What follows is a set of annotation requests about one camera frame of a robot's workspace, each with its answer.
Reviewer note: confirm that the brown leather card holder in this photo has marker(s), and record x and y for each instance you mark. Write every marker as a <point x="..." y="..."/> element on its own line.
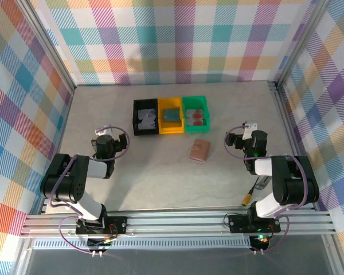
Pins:
<point x="200" y="151"/>

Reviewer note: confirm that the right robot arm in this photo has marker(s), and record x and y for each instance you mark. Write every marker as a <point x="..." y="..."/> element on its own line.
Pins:
<point x="292" y="183"/>

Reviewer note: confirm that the grey patterned credit card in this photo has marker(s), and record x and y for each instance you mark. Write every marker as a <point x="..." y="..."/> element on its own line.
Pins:
<point x="143" y="114"/>
<point x="149" y="123"/>

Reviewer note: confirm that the red circle credit card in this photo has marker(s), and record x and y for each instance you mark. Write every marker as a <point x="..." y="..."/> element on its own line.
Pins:
<point x="196" y="122"/>
<point x="195" y="113"/>

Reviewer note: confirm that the teal credit card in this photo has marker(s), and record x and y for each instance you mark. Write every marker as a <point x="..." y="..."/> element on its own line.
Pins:
<point x="171" y="115"/>

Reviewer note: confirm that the grey metal hand tool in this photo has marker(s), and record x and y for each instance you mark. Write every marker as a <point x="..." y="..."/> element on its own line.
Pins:
<point x="264" y="183"/>

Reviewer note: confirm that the black plastic bin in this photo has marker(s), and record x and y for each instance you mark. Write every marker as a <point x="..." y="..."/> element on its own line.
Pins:
<point x="135" y="114"/>

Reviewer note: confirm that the yellow plastic bin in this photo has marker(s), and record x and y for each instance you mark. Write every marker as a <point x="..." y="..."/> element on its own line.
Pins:
<point x="160" y="126"/>

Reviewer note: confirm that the green plastic bin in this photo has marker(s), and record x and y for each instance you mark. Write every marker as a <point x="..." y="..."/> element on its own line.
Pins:
<point x="186" y="127"/>

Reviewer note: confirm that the left small circuit board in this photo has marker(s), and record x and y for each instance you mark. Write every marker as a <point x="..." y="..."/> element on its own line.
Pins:
<point x="103" y="240"/>

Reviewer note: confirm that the small circuit board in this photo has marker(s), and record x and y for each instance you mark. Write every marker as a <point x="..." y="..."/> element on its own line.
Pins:
<point x="103" y="240"/>
<point x="262" y="239"/>

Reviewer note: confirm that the right small circuit board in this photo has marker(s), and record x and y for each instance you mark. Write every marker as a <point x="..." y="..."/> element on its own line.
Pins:
<point x="262" y="239"/>

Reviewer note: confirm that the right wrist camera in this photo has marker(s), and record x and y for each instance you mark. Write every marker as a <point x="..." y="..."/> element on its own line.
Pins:
<point x="233" y="140"/>

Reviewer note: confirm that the right aluminium side rail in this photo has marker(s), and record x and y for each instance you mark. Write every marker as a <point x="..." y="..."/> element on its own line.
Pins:
<point x="288" y="114"/>

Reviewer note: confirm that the aluminium side rail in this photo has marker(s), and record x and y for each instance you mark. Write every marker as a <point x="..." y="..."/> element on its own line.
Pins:
<point x="288" y="114"/>
<point x="59" y="143"/>

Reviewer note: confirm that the left aluminium side rail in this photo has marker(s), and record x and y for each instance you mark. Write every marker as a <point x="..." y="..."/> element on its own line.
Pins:
<point x="59" y="143"/>

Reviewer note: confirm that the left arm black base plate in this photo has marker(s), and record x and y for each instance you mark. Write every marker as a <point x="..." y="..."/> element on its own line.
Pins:
<point x="119" y="224"/>

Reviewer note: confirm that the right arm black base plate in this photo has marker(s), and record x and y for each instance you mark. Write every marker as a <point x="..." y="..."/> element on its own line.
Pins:
<point x="238" y="223"/>

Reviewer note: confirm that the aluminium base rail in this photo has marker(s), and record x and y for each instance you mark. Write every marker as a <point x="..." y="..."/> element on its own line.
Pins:
<point x="175" y="223"/>

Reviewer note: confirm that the right aluminium frame post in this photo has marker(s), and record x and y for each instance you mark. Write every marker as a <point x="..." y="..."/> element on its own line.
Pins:
<point x="301" y="43"/>

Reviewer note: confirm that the aluminium frame post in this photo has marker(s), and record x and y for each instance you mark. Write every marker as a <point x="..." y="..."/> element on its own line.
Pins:
<point x="50" y="46"/>
<point x="301" y="43"/>

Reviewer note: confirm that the left aluminium frame post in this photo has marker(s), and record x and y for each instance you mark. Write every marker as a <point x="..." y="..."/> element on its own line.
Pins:
<point x="50" y="46"/>

